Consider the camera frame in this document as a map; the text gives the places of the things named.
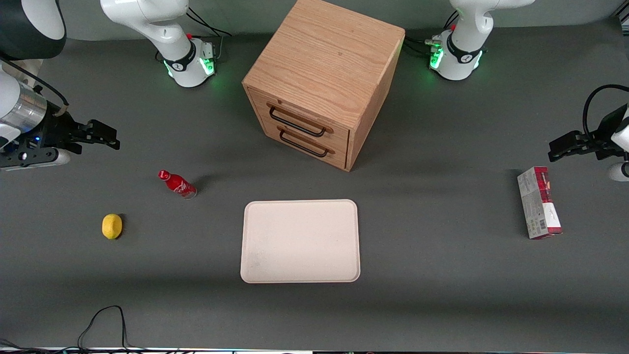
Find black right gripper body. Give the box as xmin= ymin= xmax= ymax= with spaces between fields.
xmin=15 ymin=112 xmax=89 ymax=152

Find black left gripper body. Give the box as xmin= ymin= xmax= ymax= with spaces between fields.
xmin=584 ymin=104 xmax=628 ymax=161

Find black metal drawer handle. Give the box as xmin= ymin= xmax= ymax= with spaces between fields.
xmin=268 ymin=105 xmax=328 ymax=138
xmin=278 ymin=128 xmax=329 ymax=158

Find oak wooden drawer cabinet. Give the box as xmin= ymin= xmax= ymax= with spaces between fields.
xmin=242 ymin=0 xmax=406 ymax=172

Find grey and red carton box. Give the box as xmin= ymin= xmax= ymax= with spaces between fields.
xmin=517 ymin=166 xmax=563 ymax=240

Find yellow lemon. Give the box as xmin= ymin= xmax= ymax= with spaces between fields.
xmin=102 ymin=213 xmax=123 ymax=240

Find red cola bottle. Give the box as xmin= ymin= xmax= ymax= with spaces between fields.
xmin=158 ymin=170 xmax=198 ymax=200

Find cream rectangular tray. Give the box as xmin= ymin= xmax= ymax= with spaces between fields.
xmin=240 ymin=199 xmax=361 ymax=284

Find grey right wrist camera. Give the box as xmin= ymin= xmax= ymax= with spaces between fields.
xmin=0 ymin=147 xmax=71 ymax=172

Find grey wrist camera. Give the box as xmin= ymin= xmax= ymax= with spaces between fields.
xmin=607 ymin=161 xmax=629 ymax=182
xmin=0 ymin=147 xmax=71 ymax=172

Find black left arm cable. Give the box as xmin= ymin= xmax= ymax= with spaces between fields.
xmin=583 ymin=84 xmax=629 ymax=144

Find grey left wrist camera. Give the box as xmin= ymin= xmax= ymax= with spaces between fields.
xmin=607 ymin=161 xmax=629 ymax=182

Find black right base cables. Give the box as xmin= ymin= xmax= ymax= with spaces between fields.
xmin=186 ymin=6 xmax=233 ymax=62

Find black base cables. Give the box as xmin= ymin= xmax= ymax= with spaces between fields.
xmin=403 ymin=10 xmax=460 ymax=59
xmin=186 ymin=6 xmax=233 ymax=62

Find black looped table cable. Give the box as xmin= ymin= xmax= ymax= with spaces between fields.
xmin=0 ymin=305 xmax=148 ymax=353

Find black left base cables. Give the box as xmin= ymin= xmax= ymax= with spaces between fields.
xmin=403 ymin=10 xmax=460 ymax=59

